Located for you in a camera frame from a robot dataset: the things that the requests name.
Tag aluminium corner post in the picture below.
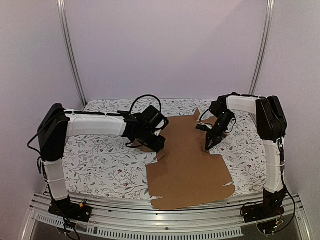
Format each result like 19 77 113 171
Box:
56 0 87 107
248 0 275 95

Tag right aluminium corner post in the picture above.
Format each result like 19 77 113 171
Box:
248 0 275 95

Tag brown cardboard box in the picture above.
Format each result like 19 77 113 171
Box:
146 109 236 211

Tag white floral table cloth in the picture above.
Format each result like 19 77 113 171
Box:
63 97 267 200

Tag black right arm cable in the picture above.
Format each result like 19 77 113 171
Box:
198 108 237 137

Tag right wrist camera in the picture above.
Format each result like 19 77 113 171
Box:
195 123 213 132

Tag left aluminium corner post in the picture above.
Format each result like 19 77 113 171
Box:
56 0 87 107

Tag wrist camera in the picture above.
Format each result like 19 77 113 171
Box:
153 119 169 136
195 123 213 132

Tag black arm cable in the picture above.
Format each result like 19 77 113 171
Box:
198 108 237 137
131 94 162 116

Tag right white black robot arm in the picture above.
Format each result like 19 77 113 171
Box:
197 92 287 223

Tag aluminium front rail frame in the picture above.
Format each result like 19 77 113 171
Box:
21 191 313 240

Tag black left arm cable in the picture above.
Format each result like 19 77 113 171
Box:
131 94 162 116

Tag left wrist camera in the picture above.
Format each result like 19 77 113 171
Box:
153 119 169 136

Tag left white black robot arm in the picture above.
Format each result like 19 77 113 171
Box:
29 103 169 222

